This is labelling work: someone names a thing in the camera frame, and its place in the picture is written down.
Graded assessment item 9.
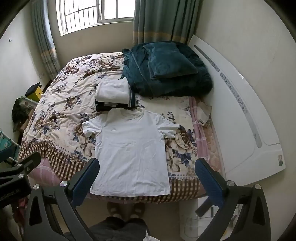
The white t-shirt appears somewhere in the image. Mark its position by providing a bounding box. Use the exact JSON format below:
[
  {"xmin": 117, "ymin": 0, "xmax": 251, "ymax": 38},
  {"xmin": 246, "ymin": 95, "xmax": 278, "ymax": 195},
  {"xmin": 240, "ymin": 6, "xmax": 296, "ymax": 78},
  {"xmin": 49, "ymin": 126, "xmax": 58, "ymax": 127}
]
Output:
[{"xmin": 82, "ymin": 108, "xmax": 179, "ymax": 197}]

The dark folded clothes stack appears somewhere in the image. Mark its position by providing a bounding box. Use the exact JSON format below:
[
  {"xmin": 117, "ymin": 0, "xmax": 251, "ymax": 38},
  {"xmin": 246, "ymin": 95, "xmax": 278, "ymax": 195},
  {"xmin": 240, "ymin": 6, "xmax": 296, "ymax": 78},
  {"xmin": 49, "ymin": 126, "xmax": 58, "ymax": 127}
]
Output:
[{"xmin": 95, "ymin": 88, "xmax": 135, "ymax": 112}]

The left slippered foot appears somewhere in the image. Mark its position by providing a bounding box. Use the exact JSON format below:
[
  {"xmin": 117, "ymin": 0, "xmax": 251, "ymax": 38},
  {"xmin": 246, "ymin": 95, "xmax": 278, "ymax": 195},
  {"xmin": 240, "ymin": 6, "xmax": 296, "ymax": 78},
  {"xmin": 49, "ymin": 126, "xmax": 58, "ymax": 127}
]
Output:
[{"xmin": 107, "ymin": 202, "xmax": 123, "ymax": 219}]

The slippered foot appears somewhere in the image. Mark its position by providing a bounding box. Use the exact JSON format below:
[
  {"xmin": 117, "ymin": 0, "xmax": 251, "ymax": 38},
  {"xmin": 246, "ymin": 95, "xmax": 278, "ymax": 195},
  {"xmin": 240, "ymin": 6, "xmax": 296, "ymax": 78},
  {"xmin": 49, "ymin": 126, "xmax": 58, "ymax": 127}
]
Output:
[
  {"xmin": 130, "ymin": 202, "xmax": 145, "ymax": 218},
  {"xmin": 107, "ymin": 202, "xmax": 123, "ymax": 219}
]

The floral bed blanket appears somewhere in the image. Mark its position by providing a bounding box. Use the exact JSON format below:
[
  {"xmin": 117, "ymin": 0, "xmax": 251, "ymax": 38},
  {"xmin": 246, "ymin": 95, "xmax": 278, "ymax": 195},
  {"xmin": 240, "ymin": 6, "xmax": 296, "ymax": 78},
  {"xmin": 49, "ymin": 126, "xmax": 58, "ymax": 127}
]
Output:
[{"xmin": 18, "ymin": 52, "xmax": 202, "ymax": 202}]

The clutter pile beside bed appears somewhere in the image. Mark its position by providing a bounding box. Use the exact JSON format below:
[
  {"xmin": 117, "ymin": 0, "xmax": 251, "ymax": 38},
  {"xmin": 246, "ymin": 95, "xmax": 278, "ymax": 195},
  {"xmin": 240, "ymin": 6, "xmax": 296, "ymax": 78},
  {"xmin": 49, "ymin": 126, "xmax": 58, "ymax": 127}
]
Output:
[{"xmin": 11, "ymin": 96, "xmax": 38, "ymax": 133}]

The white bed headboard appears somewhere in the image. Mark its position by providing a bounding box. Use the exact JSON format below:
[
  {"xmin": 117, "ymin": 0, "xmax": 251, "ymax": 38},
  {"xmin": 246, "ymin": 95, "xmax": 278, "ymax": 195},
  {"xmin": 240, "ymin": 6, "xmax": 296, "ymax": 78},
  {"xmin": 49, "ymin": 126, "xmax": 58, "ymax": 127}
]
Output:
[{"xmin": 189, "ymin": 36, "xmax": 285, "ymax": 186}]

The right slippered foot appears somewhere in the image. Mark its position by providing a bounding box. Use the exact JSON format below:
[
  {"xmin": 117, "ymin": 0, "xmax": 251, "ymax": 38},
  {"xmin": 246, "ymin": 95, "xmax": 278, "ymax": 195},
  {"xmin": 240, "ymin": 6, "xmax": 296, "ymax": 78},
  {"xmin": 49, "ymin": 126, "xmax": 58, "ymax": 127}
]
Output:
[{"xmin": 130, "ymin": 202, "xmax": 145, "ymax": 218}]

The yellow box with black hat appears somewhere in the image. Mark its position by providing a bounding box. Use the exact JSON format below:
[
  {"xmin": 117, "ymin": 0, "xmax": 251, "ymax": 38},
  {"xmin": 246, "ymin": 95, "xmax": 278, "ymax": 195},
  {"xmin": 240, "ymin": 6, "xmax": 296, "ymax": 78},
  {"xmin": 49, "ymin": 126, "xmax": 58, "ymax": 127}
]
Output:
[{"xmin": 25, "ymin": 82, "xmax": 43, "ymax": 102}]

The beige cloth by headboard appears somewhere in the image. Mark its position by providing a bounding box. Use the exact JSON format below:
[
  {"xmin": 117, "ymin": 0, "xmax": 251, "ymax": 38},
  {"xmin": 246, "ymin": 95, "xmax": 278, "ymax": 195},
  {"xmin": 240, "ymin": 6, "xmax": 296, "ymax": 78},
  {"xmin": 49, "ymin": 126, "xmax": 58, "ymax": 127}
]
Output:
[{"xmin": 196, "ymin": 101, "xmax": 212, "ymax": 126}]

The folded white garment on stack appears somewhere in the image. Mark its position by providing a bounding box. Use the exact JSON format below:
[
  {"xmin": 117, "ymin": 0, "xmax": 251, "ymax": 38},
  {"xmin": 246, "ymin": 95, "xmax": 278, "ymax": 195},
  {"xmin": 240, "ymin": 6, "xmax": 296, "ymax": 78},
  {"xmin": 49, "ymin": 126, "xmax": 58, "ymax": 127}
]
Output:
[{"xmin": 95, "ymin": 78, "xmax": 130, "ymax": 104}]

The left green curtain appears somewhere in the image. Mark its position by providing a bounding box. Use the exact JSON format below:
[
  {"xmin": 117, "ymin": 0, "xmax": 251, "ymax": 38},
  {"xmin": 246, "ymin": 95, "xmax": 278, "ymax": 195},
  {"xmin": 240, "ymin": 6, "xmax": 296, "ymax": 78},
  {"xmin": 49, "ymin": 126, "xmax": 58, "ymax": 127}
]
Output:
[{"xmin": 31, "ymin": 0, "xmax": 61, "ymax": 80}]

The green curtain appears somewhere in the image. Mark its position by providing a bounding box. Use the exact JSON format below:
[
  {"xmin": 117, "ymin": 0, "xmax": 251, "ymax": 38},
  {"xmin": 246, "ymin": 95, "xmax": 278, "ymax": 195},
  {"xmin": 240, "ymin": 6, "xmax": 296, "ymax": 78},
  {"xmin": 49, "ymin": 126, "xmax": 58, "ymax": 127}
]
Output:
[
  {"xmin": 31, "ymin": 0, "xmax": 61, "ymax": 80},
  {"xmin": 133, "ymin": 0, "xmax": 200, "ymax": 45}
]

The teal plush quilt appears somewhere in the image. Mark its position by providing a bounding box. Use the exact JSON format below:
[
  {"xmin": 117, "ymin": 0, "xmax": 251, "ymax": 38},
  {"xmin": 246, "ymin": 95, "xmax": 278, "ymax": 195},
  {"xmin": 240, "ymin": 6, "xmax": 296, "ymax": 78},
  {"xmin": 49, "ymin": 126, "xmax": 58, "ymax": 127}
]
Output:
[{"xmin": 122, "ymin": 41, "xmax": 213, "ymax": 98}]

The window with metal bars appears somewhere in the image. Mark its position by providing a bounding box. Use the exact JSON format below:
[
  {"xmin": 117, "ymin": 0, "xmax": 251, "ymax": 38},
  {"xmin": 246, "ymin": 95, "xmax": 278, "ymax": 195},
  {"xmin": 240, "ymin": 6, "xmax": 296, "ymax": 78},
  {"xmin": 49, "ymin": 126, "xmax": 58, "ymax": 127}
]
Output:
[{"xmin": 56, "ymin": 0, "xmax": 135, "ymax": 35}]

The teal plush pillow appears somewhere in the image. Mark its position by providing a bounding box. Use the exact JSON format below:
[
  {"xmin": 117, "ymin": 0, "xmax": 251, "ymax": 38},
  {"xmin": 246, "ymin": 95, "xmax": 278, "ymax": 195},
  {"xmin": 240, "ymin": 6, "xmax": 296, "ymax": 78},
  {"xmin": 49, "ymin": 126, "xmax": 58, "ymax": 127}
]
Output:
[{"xmin": 144, "ymin": 42, "xmax": 198, "ymax": 80}]

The right green curtain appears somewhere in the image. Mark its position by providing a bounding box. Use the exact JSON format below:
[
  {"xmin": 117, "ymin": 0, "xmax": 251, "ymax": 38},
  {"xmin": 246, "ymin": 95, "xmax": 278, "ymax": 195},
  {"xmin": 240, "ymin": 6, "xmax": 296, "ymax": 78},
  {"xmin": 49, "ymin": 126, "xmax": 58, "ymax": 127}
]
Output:
[{"xmin": 133, "ymin": 0, "xmax": 200, "ymax": 45}]

